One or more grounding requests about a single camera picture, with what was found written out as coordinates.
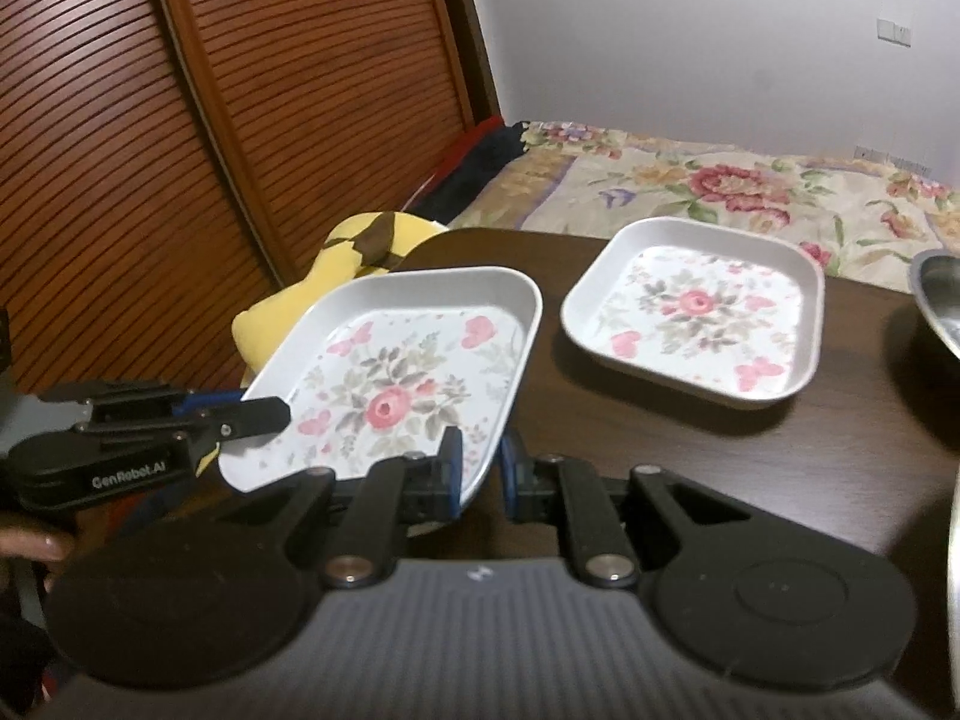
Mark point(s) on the small steel bowl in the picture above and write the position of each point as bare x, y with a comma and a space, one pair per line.
941, 300

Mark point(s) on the brown louvred wardrobe door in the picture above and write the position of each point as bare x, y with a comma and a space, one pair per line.
90, 165
322, 90

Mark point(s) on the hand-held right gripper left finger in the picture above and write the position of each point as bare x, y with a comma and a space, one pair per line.
451, 476

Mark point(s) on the wall outlet strip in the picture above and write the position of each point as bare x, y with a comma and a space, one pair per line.
892, 157

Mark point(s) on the person's left hand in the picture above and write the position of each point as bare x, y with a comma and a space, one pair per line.
34, 544

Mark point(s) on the white floral square plate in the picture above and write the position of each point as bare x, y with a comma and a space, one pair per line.
697, 300
390, 360

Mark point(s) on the floral bed blanket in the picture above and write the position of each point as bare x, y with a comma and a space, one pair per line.
675, 172

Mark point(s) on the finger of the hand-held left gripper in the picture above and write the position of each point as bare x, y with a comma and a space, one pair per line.
251, 418
202, 399

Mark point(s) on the yellow plush toy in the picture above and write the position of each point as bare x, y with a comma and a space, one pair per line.
277, 315

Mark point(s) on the large steel bowl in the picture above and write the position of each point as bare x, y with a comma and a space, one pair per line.
955, 562

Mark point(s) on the dark clothes pile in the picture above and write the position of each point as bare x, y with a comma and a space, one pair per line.
472, 172

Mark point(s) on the white wall switch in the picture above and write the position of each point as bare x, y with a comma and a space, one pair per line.
893, 30

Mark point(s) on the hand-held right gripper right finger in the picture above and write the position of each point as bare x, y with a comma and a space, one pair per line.
509, 480

